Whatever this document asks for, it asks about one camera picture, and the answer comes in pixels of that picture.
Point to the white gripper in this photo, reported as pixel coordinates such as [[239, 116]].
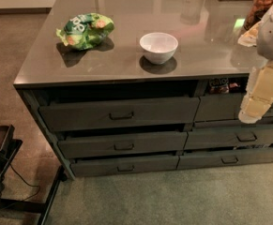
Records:
[[260, 86]]

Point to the grey drawer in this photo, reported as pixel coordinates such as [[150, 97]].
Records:
[[225, 158], [119, 113], [221, 107], [122, 165], [109, 145], [218, 138]]

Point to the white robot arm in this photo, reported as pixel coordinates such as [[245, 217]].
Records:
[[264, 41]]

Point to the snack packages in drawer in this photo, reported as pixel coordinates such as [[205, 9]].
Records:
[[226, 85]]

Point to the grey drawer cabinet counter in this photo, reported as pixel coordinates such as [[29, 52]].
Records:
[[206, 30]]

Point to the glass snack jar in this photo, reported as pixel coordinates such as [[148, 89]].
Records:
[[256, 13]]

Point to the white ceramic bowl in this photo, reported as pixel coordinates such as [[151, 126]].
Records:
[[158, 47]]

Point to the green chip bag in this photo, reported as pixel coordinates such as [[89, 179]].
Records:
[[85, 31]]

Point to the black metal stand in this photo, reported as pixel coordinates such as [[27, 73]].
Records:
[[9, 148]]

